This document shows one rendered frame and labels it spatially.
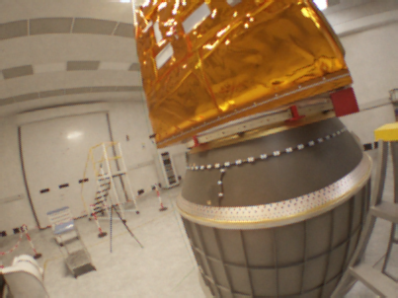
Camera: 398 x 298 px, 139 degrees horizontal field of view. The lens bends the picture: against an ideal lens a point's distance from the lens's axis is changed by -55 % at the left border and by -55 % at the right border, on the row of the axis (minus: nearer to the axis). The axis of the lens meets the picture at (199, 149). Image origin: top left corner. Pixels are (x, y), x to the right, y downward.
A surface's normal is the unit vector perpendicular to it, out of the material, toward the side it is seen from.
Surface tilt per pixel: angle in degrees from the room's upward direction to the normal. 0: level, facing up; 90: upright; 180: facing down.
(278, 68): 91
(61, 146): 90
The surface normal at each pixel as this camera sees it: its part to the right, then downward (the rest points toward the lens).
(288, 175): -0.37, -0.39
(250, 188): -0.56, -0.34
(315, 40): -0.69, 0.19
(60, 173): 0.68, -0.18
